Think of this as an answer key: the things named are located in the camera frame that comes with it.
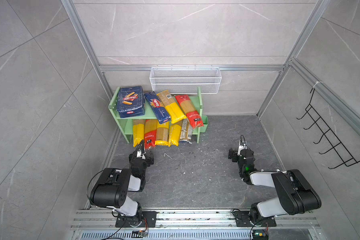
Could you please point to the red spaghetti package top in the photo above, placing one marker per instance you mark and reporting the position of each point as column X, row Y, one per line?
column 190, row 111

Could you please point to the green plastic cup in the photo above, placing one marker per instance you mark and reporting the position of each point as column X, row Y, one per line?
column 205, row 124

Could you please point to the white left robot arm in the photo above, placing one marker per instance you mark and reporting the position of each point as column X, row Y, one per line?
column 113, row 185

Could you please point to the blue Barilla spaghetti package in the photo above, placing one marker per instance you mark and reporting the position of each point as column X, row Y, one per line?
column 158, row 108

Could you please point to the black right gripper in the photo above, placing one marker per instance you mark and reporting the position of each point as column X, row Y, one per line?
column 235, row 153

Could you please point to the yellow Pastatime spaghetti package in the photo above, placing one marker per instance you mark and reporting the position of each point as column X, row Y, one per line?
column 162, row 134

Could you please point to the blue Barilla pasta box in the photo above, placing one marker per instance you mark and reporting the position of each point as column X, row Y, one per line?
column 131, row 102

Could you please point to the black wire hook rack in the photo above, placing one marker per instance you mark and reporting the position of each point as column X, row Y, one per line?
column 328, row 134

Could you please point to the clear grey spaghetti package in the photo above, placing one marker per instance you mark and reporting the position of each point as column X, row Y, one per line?
column 186, row 132

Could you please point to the red spaghetti package floor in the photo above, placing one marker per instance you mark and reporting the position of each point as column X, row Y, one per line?
column 150, row 133

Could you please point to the yellow brown spaghetti package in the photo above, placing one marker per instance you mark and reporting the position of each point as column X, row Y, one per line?
column 171, row 106

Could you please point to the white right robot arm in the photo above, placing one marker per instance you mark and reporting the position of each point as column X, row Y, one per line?
column 294, row 193

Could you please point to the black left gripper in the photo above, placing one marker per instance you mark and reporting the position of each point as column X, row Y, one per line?
column 150, row 160

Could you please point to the white wire mesh basket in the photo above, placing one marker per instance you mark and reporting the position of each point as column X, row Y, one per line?
column 186, row 80

